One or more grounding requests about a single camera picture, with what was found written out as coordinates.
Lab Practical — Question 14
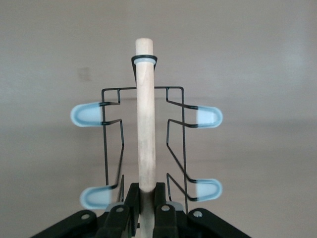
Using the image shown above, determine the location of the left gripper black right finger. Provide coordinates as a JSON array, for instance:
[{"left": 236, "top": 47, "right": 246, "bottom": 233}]
[{"left": 153, "top": 182, "right": 248, "bottom": 238}]

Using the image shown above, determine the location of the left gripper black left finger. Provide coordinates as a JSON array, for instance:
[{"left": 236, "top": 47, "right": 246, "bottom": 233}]
[{"left": 32, "top": 182, "right": 142, "bottom": 238}]

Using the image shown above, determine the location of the black wire cup holder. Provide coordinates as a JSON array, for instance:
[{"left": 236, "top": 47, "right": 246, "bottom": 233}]
[{"left": 70, "top": 37, "right": 223, "bottom": 238}]

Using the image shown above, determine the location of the small brown tape mark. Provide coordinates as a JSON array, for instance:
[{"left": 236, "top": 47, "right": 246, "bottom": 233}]
[{"left": 78, "top": 68, "right": 90, "bottom": 81}]

